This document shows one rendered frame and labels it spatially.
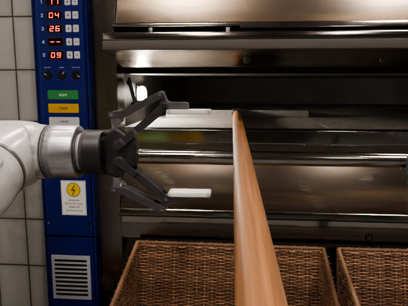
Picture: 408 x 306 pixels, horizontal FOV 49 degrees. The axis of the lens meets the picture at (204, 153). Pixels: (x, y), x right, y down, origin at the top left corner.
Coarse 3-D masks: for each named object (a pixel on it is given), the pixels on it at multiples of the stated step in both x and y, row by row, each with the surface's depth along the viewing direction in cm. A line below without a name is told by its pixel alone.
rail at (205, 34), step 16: (144, 32) 112; (160, 32) 112; (176, 32) 112; (192, 32) 111; (208, 32) 111; (224, 32) 110; (240, 32) 110; (256, 32) 110; (272, 32) 109; (288, 32) 109; (304, 32) 109; (320, 32) 108; (336, 32) 108; (352, 32) 108; (368, 32) 107; (384, 32) 107; (400, 32) 107
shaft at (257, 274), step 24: (240, 120) 126; (240, 144) 79; (240, 168) 58; (240, 192) 46; (240, 216) 39; (264, 216) 39; (240, 240) 33; (264, 240) 32; (240, 264) 29; (264, 264) 28; (240, 288) 26; (264, 288) 25
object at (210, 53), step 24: (120, 48) 113; (144, 48) 112; (168, 48) 112; (192, 48) 111; (216, 48) 110; (240, 48) 110; (264, 48) 110; (288, 48) 109; (312, 48) 109; (336, 48) 108; (360, 48) 108; (384, 48) 107
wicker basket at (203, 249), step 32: (160, 256) 132; (192, 256) 130; (224, 256) 130; (288, 256) 128; (320, 256) 127; (128, 288) 122; (160, 288) 131; (192, 288) 129; (224, 288) 128; (288, 288) 127; (320, 288) 126
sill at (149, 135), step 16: (128, 128) 132; (160, 128) 132; (176, 128) 132; (192, 128) 132; (208, 128) 132; (224, 128) 132; (256, 128) 132; (272, 128) 132; (336, 144) 126; (352, 144) 126; (368, 144) 126; (384, 144) 125; (400, 144) 125
